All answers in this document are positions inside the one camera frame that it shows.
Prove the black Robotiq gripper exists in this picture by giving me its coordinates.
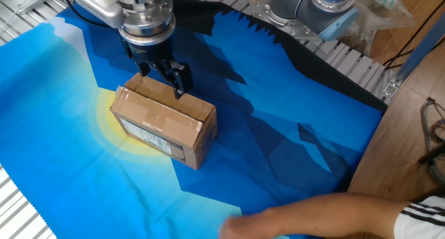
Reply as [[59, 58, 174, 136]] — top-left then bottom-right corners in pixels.
[[120, 33, 194, 100]]

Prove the brown cardboard box with label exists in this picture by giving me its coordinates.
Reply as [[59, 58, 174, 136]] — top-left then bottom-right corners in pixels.
[[110, 72, 218, 171]]

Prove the person's bare forearm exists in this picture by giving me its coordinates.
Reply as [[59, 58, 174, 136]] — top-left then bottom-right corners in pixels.
[[274, 192, 411, 239]]

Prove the person's bare hand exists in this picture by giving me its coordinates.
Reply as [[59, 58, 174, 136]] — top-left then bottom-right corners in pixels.
[[218, 208, 282, 239]]

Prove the blue mountain print cloth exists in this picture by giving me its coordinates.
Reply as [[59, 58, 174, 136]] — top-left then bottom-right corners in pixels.
[[0, 0, 389, 239]]

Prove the clear plastic bag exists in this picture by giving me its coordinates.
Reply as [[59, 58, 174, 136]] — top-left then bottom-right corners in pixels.
[[342, 0, 416, 56]]

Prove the black furniture leg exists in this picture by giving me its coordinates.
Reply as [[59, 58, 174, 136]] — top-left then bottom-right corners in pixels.
[[419, 143, 445, 165]]

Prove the white sleeve with black stripes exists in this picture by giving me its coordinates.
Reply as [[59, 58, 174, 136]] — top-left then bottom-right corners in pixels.
[[394, 196, 445, 239]]

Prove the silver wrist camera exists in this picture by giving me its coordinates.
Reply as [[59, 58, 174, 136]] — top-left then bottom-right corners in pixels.
[[70, 0, 126, 29]]

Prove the black camera cable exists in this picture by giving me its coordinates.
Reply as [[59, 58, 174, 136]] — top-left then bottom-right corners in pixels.
[[59, 0, 115, 28]]

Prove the black floor cable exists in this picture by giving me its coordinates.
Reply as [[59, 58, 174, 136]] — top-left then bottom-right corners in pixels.
[[382, 0, 445, 70]]

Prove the aluminium frame bar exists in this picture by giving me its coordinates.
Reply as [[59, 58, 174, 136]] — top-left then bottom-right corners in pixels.
[[382, 13, 445, 101]]

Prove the grey cable bundle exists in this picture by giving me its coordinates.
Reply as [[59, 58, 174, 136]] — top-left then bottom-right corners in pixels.
[[419, 97, 445, 186]]

